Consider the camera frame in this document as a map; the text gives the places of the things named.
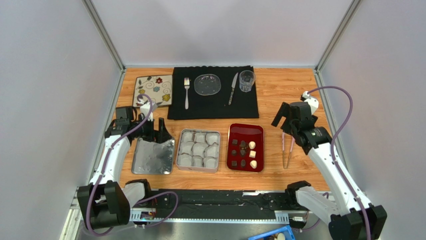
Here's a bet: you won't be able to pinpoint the white square chocolate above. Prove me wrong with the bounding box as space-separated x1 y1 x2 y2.
249 150 257 158

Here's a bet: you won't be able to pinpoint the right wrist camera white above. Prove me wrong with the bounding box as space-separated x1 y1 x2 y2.
300 91 319 115

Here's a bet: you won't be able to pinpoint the silver fork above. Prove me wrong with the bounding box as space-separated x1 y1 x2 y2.
184 77 190 110

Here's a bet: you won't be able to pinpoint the floral square plate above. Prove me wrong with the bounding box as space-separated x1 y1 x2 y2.
132 75 173 108

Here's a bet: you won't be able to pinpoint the clear drinking glass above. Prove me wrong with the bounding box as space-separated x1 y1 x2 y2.
239 70 256 93

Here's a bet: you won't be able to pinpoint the white shell chocolate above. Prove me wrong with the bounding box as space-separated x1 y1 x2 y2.
248 141 256 150
249 160 258 169

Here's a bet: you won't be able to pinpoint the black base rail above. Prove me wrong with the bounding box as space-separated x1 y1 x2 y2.
130 189 308 224

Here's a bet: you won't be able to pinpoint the pink metal tongs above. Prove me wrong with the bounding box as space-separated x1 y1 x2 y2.
281 132 295 169

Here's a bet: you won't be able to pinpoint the red lacquer tray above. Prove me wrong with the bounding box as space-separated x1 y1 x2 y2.
226 123 265 173

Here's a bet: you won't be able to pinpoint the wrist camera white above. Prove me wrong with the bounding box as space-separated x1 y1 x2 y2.
300 91 319 115
139 101 158 122

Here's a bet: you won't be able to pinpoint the blue plastic crate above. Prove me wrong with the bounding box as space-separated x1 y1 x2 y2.
248 225 296 240

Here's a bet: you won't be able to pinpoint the black cloth placemat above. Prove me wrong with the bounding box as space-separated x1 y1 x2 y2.
167 65 260 120

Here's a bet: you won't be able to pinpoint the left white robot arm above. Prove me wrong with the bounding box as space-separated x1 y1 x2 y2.
77 103 172 236

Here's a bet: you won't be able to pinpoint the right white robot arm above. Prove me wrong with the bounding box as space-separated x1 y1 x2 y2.
271 101 388 240

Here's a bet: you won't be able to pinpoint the silver tin lid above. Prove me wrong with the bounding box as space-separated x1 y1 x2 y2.
131 138 175 175

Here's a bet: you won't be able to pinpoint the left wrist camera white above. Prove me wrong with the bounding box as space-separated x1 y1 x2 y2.
139 101 158 122

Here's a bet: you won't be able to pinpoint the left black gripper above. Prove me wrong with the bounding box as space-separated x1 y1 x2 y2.
130 115 171 144

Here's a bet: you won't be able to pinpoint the silver chocolate tin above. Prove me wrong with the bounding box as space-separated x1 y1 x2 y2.
175 128 221 174

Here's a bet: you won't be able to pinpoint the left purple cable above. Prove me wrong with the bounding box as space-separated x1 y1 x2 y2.
85 94 180 237

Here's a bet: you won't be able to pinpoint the clear glass plate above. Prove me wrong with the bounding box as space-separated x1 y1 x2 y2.
194 74 222 96

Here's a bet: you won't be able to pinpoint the silver table knife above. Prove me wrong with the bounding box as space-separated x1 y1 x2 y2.
228 72 239 106

